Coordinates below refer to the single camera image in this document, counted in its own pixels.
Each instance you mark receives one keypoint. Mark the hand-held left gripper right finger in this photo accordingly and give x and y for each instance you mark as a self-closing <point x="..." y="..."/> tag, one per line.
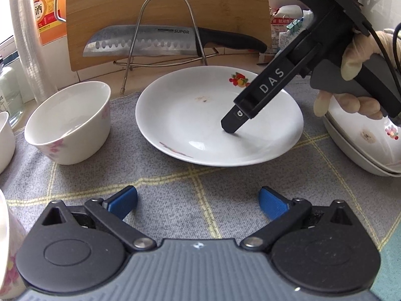
<point x="272" y="202"/>

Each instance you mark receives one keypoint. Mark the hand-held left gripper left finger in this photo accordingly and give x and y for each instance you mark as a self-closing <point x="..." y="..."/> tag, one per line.
<point x="123" y="200"/>

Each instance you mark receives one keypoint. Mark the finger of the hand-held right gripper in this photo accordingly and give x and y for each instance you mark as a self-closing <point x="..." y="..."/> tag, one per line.
<point x="233" y="121"/>

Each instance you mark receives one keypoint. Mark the white plate with brown speck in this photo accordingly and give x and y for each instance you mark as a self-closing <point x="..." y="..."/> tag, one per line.
<point x="188" y="116"/>

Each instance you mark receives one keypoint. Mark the white pink flower bowl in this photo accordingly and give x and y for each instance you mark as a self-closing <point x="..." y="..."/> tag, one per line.
<point x="72" y="144"/>
<point x="11" y="241"/>
<point x="6" y="144"/>

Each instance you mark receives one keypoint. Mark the white fruit print plate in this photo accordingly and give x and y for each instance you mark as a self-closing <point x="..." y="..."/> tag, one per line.
<point x="347" y="157"/>

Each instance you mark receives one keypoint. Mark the white plate with dark stain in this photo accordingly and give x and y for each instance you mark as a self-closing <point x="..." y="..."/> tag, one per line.
<point x="369" y="150"/>

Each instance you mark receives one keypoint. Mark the person's right hand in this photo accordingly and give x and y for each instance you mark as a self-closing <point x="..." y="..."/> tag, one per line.
<point x="352" y="56"/>

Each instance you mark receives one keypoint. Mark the white bag with red print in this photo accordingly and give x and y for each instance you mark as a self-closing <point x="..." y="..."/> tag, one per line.
<point x="282" y="37"/>

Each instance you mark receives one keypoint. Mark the grey and teal checked towel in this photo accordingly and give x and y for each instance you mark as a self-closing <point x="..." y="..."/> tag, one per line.
<point x="188" y="194"/>

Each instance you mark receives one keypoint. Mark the bamboo cutting board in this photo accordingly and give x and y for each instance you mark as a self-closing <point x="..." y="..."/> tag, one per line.
<point x="156" y="0"/>

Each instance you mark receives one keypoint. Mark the glass jar with green lid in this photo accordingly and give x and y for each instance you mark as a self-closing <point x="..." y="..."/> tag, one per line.
<point x="11" y="94"/>

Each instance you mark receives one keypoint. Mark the tall plastic wrap roll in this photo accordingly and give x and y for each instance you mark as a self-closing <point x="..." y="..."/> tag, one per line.
<point x="25" y="37"/>

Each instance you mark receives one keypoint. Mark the yellow cooking wine jug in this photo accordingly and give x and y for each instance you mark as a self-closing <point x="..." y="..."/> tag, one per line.
<point x="47" y="12"/>

